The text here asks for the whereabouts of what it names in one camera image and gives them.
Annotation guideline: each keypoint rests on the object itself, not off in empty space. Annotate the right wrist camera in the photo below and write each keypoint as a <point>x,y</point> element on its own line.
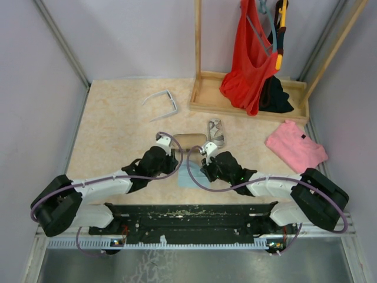
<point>209,150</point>

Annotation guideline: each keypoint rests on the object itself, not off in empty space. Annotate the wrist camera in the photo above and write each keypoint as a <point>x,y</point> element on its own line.
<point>209,150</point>
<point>164,142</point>

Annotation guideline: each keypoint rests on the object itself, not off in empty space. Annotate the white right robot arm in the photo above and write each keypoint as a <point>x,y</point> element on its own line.
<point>308,196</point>

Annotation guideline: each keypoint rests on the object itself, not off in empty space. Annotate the wooden clothes rack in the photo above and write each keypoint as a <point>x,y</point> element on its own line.
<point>206,95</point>

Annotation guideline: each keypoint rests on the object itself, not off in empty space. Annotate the map print glasses case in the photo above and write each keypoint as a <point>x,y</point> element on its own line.
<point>216,132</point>

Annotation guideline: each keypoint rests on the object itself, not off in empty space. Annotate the white sunglasses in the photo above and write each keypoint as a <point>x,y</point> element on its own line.
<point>171,100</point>

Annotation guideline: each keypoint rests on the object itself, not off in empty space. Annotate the light blue cloth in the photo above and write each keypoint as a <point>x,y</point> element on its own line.
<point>184,179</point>

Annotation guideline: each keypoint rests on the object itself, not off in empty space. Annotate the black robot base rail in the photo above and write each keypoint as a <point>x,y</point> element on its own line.
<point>192,224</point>

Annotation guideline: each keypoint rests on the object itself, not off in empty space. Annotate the yellow black hanger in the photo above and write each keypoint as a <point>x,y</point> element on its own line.
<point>277,36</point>

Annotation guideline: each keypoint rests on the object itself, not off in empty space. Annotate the black garment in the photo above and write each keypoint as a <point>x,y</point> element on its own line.
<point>273,98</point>

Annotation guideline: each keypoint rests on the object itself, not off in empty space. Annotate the plaid brown glasses case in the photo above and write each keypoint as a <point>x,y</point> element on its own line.
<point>189,140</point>

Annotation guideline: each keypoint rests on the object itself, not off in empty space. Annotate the pink folded shirt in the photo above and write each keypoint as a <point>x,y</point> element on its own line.
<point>295,147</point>

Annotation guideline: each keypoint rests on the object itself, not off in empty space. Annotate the red garment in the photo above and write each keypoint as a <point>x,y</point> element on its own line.
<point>254,61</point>

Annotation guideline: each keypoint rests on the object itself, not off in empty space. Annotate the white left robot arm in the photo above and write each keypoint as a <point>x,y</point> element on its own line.
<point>64,204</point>

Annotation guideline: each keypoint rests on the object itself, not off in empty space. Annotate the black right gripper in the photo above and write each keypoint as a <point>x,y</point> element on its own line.
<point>207,169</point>

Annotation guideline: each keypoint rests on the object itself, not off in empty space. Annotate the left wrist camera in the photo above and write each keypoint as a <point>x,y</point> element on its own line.
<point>164,142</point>

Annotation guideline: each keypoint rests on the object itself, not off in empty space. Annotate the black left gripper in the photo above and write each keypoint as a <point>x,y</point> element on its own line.
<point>172,162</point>

